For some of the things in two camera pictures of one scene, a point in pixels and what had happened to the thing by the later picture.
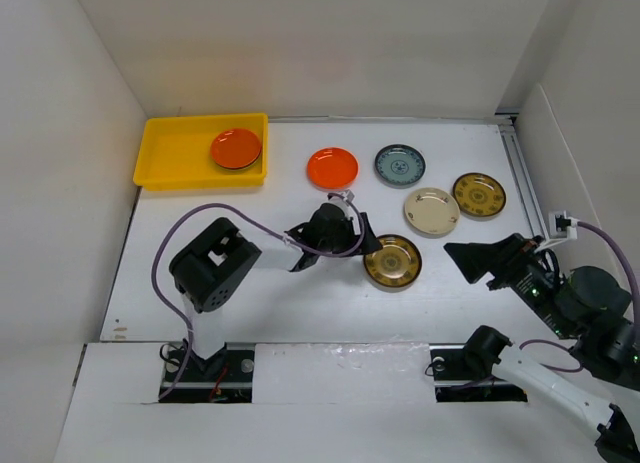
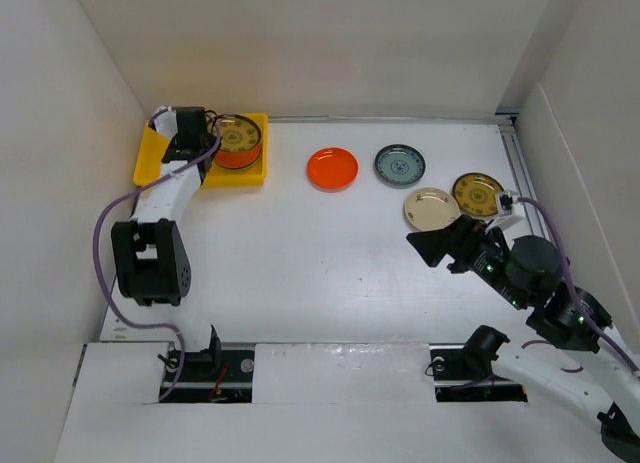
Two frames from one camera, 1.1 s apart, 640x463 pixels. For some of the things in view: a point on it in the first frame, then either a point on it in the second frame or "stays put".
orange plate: [332, 168] stays put
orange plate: [236, 148] stays put
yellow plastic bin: [175, 153] stays put
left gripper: [367, 245] -> [213, 140]
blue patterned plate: [400, 166] stays put
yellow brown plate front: [396, 265] -> [238, 134]
